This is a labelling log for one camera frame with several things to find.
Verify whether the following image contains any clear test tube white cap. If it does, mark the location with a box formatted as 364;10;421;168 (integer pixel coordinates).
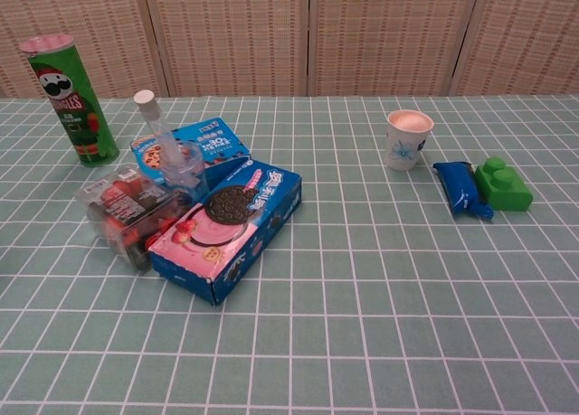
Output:
133;90;186;185

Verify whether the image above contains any pink and blue Oreo box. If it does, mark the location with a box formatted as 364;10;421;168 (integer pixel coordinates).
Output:
147;157;303;306

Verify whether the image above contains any small blue cookie box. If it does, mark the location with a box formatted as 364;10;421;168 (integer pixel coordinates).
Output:
129;117;252;185

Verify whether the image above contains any clear plastic cup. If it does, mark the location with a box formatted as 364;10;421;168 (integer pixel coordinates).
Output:
156;139;210;203

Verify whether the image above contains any white paper cup blue flower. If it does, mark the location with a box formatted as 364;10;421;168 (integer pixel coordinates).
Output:
386;108;435;172

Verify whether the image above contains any green grid tablecloth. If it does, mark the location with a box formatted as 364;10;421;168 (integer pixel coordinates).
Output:
0;94;579;415

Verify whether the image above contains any blue snack packet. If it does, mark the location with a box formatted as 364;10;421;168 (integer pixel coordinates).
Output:
432;160;495;221

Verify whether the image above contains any clear box with red contents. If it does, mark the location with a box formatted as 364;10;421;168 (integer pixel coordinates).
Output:
75;164;191;275

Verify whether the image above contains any woven folding screen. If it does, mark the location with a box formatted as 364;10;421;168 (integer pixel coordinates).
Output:
0;0;579;99

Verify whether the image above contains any green building block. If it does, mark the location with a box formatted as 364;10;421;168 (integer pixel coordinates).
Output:
473;156;535;213

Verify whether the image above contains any green Pringles can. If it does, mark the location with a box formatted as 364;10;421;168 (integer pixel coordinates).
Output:
18;33;121;167

